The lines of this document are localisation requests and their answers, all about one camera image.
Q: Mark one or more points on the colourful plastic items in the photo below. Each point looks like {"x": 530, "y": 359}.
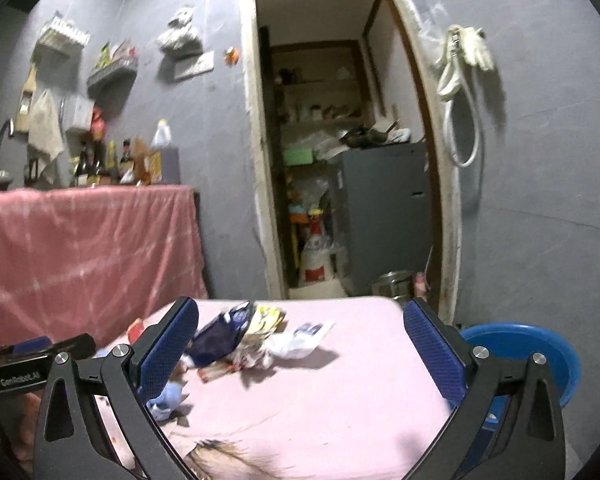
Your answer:
{"x": 305, "y": 210}

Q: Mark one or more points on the white glove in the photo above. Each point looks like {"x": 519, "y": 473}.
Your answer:
{"x": 477, "y": 47}

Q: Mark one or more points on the pale pink sheet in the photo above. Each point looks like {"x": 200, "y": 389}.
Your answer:
{"x": 330, "y": 410}

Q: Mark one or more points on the light blue wrapper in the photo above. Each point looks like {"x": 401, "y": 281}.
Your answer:
{"x": 167, "y": 395}

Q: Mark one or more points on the steel pot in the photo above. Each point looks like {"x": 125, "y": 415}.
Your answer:
{"x": 392, "y": 285}

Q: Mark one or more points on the row of dark bottles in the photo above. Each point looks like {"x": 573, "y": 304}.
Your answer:
{"x": 100, "y": 167}

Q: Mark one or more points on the wooden storage shelf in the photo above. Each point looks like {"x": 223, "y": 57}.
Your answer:
{"x": 320, "y": 85}

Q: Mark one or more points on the red orange packet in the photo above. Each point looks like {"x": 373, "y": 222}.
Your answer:
{"x": 98, "y": 125}

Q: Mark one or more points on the grey box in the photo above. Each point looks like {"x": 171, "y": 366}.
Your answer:
{"x": 169, "y": 165}

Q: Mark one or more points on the orange wall toy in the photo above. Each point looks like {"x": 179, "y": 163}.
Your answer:
{"x": 231, "y": 56}

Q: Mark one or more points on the grey plush toy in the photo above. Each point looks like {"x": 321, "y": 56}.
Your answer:
{"x": 180, "y": 30}

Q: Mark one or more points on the wooden brush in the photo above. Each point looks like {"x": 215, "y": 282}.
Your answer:
{"x": 26, "y": 100}

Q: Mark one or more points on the yellow foil wrapper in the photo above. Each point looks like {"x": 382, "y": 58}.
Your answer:
{"x": 267, "y": 317}

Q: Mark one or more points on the metal faucet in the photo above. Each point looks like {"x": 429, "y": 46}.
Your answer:
{"x": 2, "y": 132}

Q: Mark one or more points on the rose pink tablecloth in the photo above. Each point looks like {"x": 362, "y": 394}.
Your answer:
{"x": 80, "y": 260}

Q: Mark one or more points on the red printed wrapper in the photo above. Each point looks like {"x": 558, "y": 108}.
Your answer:
{"x": 215, "y": 372}

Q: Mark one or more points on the beige hanging cloth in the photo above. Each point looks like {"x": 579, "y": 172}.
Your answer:
{"x": 45, "y": 125}

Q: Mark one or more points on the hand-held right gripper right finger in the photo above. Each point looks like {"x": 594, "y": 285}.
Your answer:
{"x": 432, "y": 347}

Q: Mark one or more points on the white plastic jug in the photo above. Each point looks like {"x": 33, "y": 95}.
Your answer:
{"x": 162, "y": 136}

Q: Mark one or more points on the blue plastic basin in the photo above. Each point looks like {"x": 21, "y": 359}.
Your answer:
{"x": 545, "y": 355}

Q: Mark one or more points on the black cooking pan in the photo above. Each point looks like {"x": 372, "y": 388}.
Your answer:
{"x": 365, "y": 137}

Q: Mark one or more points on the dark blue snack packet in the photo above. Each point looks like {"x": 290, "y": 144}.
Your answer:
{"x": 220, "y": 337}

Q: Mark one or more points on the white plastic wrapper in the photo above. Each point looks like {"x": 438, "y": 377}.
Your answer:
{"x": 305, "y": 337}

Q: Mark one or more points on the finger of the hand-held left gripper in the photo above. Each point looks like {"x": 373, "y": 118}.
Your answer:
{"x": 75, "y": 345}

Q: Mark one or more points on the grey metal cabinet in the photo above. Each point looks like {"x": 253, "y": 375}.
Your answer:
{"x": 385, "y": 210}

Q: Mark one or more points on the small red packet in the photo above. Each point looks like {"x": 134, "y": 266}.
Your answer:
{"x": 136, "y": 332}

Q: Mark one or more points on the white wall box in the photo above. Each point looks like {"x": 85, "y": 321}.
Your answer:
{"x": 78, "y": 112}

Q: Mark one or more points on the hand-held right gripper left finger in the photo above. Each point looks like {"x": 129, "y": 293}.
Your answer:
{"x": 172, "y": 340}

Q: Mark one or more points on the brown packet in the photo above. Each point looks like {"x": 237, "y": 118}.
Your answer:
{"x": 142, "y": 160}

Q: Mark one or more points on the grey wall shelf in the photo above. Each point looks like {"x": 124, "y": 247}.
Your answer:
{"x": 110, "y": 80}

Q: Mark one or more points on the green box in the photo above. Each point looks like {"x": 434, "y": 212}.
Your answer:
{"x": 299, "y": 156}

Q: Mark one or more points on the colourful small packets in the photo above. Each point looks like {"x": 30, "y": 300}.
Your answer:
{"x": 115, "y": 55}

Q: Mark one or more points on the white sack red label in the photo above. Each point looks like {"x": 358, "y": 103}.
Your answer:
{"x": 317, "y": 260}

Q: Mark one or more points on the white wall shelf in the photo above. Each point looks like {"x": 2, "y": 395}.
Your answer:
{"x": 60, "y": 35}

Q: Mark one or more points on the white door frame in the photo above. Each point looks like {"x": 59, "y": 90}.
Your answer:
{"x": 260, "y": 160}

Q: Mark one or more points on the pink plastic item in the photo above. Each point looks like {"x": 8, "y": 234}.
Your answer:
{"x": 421, "y": 287}

